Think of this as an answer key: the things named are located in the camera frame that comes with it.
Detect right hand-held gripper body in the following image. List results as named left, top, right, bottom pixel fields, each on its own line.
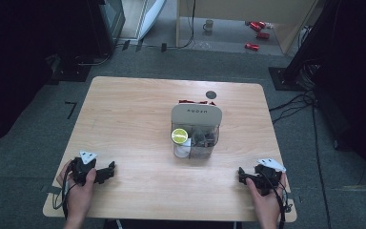
left=250, top=157, right=288, bottom=197

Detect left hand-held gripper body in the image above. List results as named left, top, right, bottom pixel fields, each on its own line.
left=71, top=150, right=107, bottom=187

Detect person's right hand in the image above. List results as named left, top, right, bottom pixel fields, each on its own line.
left=245, top=173, right=290, bottom=223

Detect person's left hand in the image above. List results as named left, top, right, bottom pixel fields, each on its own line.
left=56, top=158, right=97, bottom=221

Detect dark items in clear box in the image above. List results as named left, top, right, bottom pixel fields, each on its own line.
left=191, top=126, right=219, bottom=151

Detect white round container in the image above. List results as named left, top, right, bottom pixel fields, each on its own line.
left=173, top=139, right=193, bottom=159

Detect red packet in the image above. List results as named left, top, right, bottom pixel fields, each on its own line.
left=177, top=99, right=217, bottom=107

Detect black stand base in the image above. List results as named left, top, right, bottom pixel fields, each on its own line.
left=268, top=66, right=303, bottom=93

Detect grey mug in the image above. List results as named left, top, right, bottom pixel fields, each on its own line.
left=202, top=19, right=215, bottom=32

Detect white board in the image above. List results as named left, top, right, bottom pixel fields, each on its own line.
left=137, top=0, right=167, bottom=41

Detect right hand-held gripper black cable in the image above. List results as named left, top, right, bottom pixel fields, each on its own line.
left=265, top=173, right=294, bottom=229

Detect hand-held gripper black cable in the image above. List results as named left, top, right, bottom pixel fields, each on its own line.
left=265, top=173, right=294, bottom=229
left=52, top=171, right=77, bottom=221

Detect left hand-held gripper black cable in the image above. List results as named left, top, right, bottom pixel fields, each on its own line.
left=52, top=171, right=77, bottom=221

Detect black floor cables bundle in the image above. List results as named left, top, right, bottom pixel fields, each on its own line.
left=268, top=90, right=318, bottom=126

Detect black hanging cable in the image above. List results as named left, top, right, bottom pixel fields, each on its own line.
left=168, top=0, right=197, bottom=51

